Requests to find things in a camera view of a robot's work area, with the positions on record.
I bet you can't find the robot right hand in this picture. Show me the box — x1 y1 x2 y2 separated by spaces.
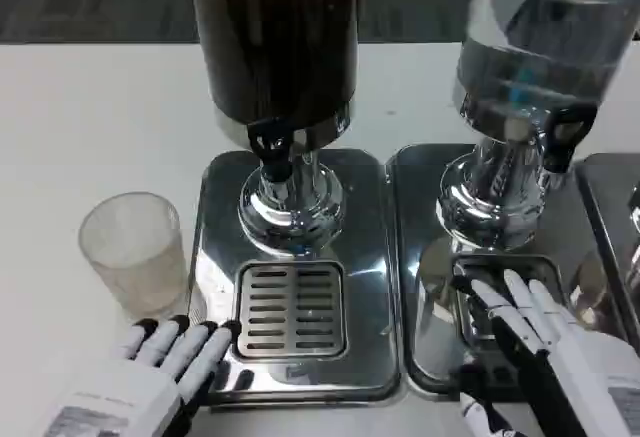
451 267 640 437

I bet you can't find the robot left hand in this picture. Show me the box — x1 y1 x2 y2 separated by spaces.
42 314 244 437

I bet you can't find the clear ribbed glass cup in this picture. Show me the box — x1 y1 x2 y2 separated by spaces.
78 191 190 319

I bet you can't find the black dispenser tap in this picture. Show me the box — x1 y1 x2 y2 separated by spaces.
541 104 599 175
246 116 297 183

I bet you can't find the steel dispenser base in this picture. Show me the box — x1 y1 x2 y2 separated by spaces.
574 152 640 329

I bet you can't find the clear water drink dispenser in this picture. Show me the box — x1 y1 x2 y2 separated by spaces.
387 0 640 404

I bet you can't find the dark coffee drink dispenser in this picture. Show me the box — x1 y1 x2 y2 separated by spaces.
184 0 402 407

